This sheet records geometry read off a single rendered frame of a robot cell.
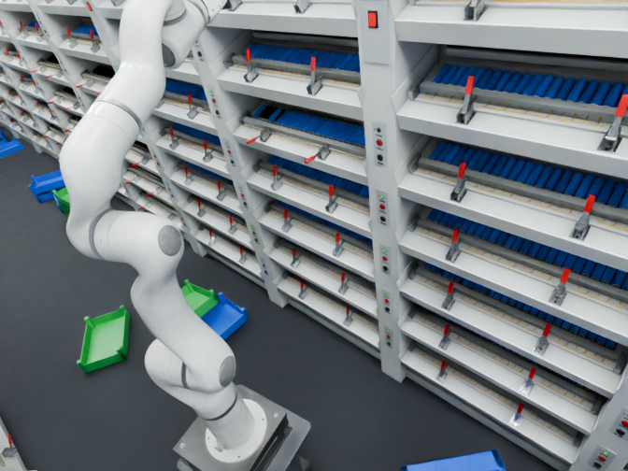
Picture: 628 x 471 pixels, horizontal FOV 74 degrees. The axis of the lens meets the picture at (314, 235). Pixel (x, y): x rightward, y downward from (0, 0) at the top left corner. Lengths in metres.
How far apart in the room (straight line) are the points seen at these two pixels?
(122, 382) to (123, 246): 1.43
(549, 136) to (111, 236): 0.84
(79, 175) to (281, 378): 1.35
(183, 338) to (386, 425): 1.00
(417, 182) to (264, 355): 1.18
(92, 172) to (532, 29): 0.77
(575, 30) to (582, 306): 0.61
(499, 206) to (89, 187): 0.85
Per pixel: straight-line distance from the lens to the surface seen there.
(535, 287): 1.16
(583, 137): 0.92
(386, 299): 1.46
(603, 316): 1.15
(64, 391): 2.34
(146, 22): 0.91
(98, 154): 0.79
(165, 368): 1.09
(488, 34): 0.88
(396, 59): 0.99
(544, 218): 1.03
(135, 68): 0.90
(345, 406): 1.80
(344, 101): 1.12
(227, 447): 1.37
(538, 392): 1.46
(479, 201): 1.06
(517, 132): 0.93
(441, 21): 0.91
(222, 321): 2.19
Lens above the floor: 1.59
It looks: 39 degrees down
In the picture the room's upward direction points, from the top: 11 degrees counter-clockwise
